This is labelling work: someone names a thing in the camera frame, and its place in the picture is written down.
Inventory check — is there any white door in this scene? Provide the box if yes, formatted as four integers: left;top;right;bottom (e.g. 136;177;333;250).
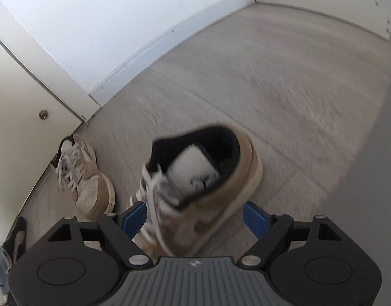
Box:
0;44;81;240

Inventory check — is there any tan white sneaker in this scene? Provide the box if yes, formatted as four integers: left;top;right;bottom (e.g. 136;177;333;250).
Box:
51;134;116;220
130;124;263;260

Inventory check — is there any black suede sneaker upright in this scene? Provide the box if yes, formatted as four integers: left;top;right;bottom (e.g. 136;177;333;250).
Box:
1;216;27;274

